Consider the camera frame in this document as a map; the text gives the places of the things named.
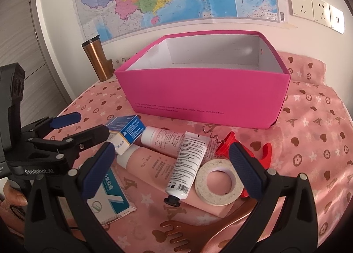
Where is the white tape roll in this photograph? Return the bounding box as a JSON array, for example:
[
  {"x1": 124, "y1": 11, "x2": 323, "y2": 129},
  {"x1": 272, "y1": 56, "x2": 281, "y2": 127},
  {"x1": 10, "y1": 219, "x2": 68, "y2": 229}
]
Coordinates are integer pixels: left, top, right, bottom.
[{"x1": 194, "y1": 159, "x2": 244, "y2": 206}]

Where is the slim pink cream tube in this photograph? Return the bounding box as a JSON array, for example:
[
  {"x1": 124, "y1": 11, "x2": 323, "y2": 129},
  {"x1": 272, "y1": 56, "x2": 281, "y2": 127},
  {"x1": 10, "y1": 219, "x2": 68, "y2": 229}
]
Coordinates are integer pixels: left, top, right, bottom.
[{"x1": 139, "y1": 126, "x2": 218, "y2": 163}]

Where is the white wall socket panel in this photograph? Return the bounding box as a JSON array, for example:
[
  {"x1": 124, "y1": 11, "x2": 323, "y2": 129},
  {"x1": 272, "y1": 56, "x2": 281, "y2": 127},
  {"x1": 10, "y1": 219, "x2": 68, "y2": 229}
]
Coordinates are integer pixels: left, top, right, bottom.
[{"x1": 289, "y1": 0, "x2": 345, "y2": 34}]

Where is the person's left hand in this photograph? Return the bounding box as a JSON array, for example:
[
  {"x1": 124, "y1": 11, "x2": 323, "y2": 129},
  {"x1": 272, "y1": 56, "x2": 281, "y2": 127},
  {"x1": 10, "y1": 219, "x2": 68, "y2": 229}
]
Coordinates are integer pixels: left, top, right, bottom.
[{"x1": 1, "y1": 180, "x2": 28, "y2": 235}]

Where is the large pink lotion tube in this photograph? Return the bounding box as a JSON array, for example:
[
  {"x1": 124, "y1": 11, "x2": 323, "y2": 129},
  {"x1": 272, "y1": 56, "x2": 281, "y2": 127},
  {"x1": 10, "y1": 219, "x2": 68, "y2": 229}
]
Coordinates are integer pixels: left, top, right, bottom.
[{"x1": 116, "y1": 144, "x2": 233, "y2": 218}]

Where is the red corkscrew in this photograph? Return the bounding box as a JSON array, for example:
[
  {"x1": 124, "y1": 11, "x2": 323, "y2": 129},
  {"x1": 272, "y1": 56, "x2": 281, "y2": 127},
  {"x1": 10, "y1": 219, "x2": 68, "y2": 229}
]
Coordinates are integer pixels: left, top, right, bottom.
[{"x1": 203, "y1": 127, "x2": 272, "y2": 200}]

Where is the brown wooden comb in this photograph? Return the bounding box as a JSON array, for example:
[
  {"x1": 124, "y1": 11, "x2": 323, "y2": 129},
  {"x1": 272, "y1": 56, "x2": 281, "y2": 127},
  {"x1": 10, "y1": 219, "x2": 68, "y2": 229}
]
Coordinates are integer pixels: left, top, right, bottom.
[{"x1": 160, "y1": 198, "x2": 257, "y2": 252}]

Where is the teal white medicine box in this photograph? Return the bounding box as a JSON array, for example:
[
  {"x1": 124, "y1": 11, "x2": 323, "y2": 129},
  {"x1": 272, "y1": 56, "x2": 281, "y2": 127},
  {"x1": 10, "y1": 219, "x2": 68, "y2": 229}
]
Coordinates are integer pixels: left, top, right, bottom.
[{"x1": 87, "y1": 168, "x2": 136, "y2": 225}]

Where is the copper travel mug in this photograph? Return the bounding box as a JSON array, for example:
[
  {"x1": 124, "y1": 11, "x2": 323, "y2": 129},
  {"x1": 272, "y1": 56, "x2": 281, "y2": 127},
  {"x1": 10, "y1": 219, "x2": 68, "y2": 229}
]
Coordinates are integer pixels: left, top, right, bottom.
[{"x1": 81, "y1": 35, "x2": 114, "y2": 82}]

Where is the white hand cream tube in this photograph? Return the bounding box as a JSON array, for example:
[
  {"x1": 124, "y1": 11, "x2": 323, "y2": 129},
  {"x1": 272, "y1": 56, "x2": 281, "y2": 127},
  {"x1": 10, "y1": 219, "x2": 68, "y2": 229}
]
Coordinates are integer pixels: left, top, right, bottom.
[{"x1": 164, "y1": 132, "x2": 209, "y2": 207}]

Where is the pink cardboard storage box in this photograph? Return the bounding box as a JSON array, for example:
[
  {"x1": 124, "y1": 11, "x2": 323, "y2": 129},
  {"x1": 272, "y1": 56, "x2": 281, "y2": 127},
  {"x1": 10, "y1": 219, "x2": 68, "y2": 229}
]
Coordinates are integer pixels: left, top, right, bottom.
[{"x1": 115, "y1": 30, "x2": 291, "y2": 129}]

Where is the small blue medicine box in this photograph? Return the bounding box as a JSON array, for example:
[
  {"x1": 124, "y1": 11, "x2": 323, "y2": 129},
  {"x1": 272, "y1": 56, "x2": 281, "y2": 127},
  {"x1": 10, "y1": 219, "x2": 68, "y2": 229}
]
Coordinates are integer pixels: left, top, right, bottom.
[{"x1": 106, "y1": 115, "x2": 145, "y2": 156}]

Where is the grey wooden door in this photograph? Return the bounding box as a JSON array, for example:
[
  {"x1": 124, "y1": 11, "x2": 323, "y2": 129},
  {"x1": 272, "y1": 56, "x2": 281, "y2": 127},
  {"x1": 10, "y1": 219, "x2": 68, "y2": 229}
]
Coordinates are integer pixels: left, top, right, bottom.
[{"x1": 1, "y1": 0, "x2": 72, "y2": 126}]

